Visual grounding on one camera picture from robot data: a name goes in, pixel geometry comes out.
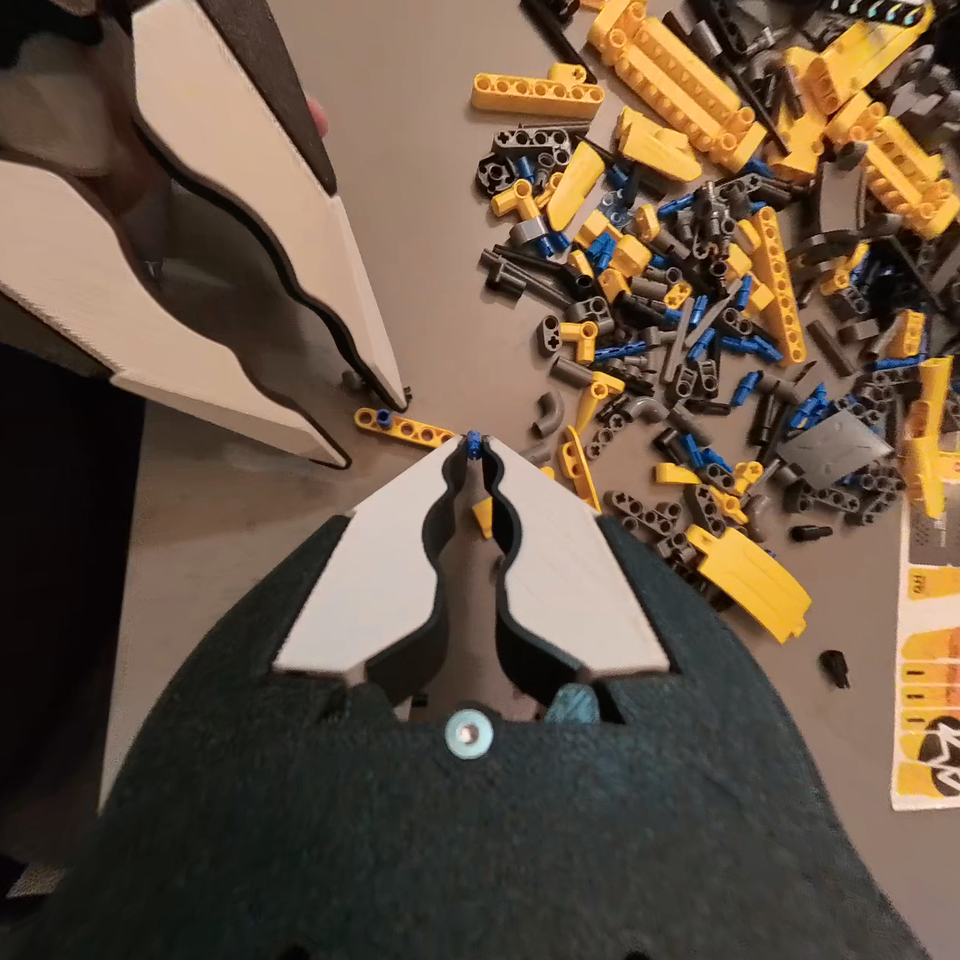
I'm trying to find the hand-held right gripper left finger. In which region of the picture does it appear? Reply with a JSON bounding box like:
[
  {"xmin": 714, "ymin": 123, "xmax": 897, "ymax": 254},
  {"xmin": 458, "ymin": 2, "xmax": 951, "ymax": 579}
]
[{"xmin": 272, "ymin": 435, "xmax": 474, "ymax": 708}]

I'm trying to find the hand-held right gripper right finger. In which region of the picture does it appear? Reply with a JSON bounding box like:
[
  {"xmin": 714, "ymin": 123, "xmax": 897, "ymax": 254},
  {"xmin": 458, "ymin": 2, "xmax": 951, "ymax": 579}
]
[{"xmin": 478, "ymin": 436, "xmax": 671, "ymax": 709}]

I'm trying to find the yellow grey sticker sheet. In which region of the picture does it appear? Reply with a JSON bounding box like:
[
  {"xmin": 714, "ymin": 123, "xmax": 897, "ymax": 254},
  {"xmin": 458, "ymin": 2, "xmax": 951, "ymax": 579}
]
[{"xmin": 891, "ymin": 495, "xmax": 960, "ymax": 811}]

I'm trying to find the grey connector with black pin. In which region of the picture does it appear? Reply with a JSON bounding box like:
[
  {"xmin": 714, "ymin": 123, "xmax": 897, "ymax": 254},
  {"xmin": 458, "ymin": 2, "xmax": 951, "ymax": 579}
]
[{"xmin": 341, "ymin": 369, "xmax": 415, "ymax": 399}]

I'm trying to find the pile of toy building pieces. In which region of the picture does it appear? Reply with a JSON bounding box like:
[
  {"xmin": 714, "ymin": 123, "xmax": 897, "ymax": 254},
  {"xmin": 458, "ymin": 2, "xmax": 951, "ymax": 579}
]
[{"xmin": 471, "ymin": 0, "xmax": 960, "ymax": 646}]

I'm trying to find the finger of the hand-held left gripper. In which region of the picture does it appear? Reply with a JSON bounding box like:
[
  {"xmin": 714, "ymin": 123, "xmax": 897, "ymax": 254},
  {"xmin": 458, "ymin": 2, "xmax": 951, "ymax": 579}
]
[
  {"xmin": 129, "ymin": 0, "xmax": 412, "ymax": 415},
  {"xmin": 0, "ymin": 152, "xmax": 352, "ymax": 471}
]

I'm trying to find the yellow thin holed beam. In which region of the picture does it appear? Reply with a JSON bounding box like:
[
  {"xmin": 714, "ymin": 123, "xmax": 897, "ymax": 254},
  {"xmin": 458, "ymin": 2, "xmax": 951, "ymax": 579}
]
[{"xmin": 354, "ymin": 406, "xmax": 457, "ymax": 450}]

